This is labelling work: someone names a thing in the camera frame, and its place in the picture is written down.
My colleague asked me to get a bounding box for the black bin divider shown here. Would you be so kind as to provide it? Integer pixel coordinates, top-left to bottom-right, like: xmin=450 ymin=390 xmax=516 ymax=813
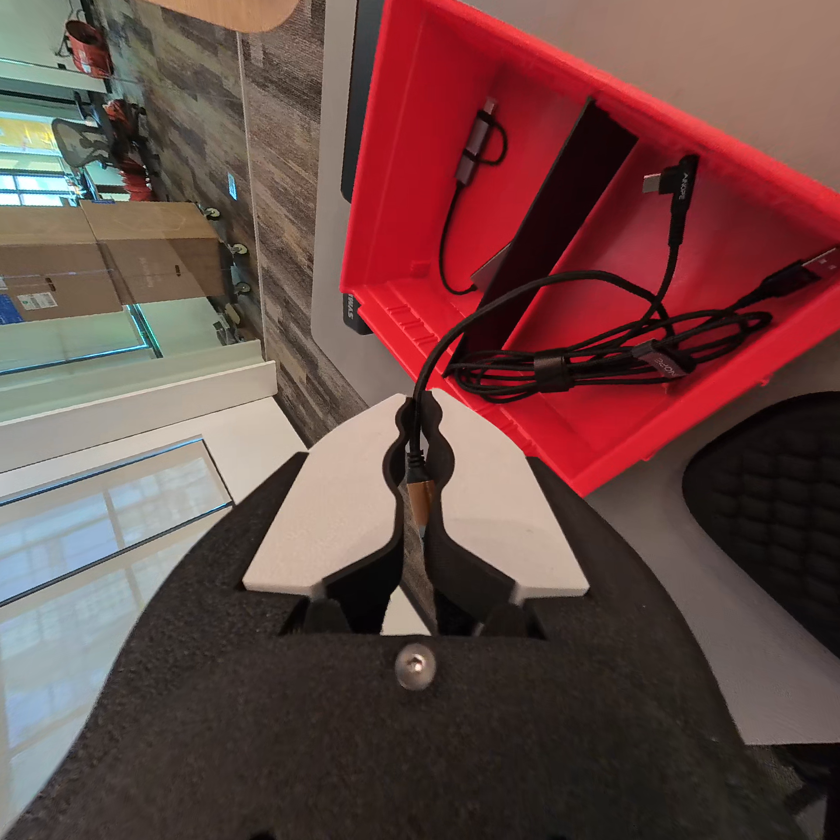
xmin=443 ymin=97 xmax=641 ymax=378

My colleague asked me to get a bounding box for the dark flat device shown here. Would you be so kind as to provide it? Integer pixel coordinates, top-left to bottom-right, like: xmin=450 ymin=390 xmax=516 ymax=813
xmin=340 ymin=0 xmax=386 ymax=206

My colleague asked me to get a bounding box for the grey mesh office chair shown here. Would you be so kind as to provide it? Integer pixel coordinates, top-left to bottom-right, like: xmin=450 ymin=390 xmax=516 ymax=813
xmin=51 ymin=117 xmax=114 ymax=170

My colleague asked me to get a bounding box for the cardboard box blue label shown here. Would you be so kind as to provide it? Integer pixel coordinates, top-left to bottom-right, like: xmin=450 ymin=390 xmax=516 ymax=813
xmin=0 ymin=243 xmax=126 ymax=326

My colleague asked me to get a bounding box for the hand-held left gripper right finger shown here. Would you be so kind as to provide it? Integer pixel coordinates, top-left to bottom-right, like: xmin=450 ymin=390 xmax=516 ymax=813
xmin=420 ymin=388 xmax=592 ymax=606

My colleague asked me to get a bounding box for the large gridded window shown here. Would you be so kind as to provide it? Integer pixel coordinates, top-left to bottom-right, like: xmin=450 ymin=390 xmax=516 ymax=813
xmin=0 ymin=436 xmax=235 ymax=808

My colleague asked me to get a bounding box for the black cable silver usb plug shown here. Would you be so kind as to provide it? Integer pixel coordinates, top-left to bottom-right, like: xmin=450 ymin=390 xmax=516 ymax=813
xmin=742 ymin=245 xmax=840 ymax=308

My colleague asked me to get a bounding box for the small black object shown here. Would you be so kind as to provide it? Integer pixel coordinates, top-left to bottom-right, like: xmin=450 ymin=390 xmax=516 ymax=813
xmin=341 ymin=289 xmax=376 ymax=337

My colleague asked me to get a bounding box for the black hub cable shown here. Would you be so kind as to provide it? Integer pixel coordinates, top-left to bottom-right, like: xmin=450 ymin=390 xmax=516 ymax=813
xmin=438 ymin=97 xmax=511 ymax=296

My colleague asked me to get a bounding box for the orange cable plug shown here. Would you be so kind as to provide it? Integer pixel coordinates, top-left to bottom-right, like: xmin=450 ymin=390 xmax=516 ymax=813
xmin=402 ymin=453 xmax=439 ymax=536

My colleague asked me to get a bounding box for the black cables bundle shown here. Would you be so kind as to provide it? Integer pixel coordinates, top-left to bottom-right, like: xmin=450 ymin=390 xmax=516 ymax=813
xmin=412 ymin=152 xmax=775 ymax=427

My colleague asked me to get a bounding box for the wooden cabinet on casters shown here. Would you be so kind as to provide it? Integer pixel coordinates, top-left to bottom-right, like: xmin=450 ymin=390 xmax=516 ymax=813
xmin=80 ymin=200 xmax=253 ymax=309

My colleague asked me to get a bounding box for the grey usb hub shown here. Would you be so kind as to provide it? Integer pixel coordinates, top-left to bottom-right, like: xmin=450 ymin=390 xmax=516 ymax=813
xmin=471 ymin=246 xmax=517 ymax=291

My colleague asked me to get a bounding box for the black oval mesh pad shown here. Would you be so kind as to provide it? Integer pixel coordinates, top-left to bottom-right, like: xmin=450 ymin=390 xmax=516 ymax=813
xmin=681 ymin=392 xmax=840 ymax=660

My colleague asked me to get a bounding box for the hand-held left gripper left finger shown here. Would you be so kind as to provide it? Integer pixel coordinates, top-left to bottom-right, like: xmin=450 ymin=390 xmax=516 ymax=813
xmin=241 ymin=392 xmax=406 ymax=601

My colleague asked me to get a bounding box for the red plastic bin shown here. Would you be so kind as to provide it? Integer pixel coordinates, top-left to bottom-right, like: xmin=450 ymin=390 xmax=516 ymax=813
xmin=338 ymin=0 xmax=840 ymax=498

